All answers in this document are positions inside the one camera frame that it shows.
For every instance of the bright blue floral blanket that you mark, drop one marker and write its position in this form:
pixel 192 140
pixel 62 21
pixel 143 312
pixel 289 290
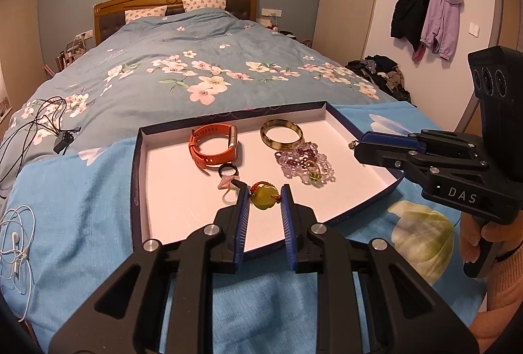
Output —
pixel 81 215

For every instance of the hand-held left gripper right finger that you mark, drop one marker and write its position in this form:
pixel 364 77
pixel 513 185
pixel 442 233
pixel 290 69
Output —
pixel 287 231

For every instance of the bedside table clutter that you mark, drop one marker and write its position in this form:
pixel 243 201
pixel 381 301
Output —
pixel 69 51
pixel 286 33

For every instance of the white light switch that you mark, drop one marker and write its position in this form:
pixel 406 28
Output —
pixel 474 29

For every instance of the white wall socket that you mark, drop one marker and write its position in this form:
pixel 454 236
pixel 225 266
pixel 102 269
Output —
pixel 84 35
pixel 271 12

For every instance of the person's right forearm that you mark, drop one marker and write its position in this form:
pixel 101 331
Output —
pixel 506 296

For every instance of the pile of dark clothes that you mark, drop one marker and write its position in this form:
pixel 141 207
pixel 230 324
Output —
pixel 386 78

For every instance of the white dotted pillow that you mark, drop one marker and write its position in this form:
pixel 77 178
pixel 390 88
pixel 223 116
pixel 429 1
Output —
pixel 145 13
pixel 204 4

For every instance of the person's right hand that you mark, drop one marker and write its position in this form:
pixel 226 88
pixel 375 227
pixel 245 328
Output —
pixel 469 241

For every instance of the dark blue shallow box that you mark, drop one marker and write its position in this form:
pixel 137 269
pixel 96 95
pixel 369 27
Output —
pixel 184 190

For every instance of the pink charm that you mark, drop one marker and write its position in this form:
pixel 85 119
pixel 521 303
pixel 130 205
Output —
pixel 226 183

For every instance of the grey-blue floral duvet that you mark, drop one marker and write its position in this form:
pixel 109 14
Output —
pixel 204 47

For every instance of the orange smartwatch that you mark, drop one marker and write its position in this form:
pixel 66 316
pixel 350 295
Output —
pixel 204 130

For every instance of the purple jacket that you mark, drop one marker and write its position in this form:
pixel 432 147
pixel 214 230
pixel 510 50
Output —
pixel 443 15

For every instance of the black jacket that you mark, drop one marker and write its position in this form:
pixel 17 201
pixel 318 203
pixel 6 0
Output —
pixel 410 15

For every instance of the small metal earring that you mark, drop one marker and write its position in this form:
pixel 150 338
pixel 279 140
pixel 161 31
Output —
pixel 352 144

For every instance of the small green charm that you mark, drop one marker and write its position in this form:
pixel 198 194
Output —
pixel 313 176

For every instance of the black charger adapter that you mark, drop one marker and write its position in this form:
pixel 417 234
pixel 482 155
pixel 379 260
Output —
pixel 63 142

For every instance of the white earphones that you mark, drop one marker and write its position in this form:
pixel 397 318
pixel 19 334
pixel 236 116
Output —
pixel 15 237

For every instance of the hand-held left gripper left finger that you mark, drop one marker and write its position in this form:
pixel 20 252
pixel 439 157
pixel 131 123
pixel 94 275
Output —
pixel 244 227

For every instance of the brown tortoiseshell bangle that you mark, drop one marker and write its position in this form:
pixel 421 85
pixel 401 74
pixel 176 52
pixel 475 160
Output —
pixel 282 147

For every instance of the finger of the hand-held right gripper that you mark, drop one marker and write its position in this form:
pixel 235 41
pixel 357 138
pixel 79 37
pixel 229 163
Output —
pixel 384 138
pixel 380 156

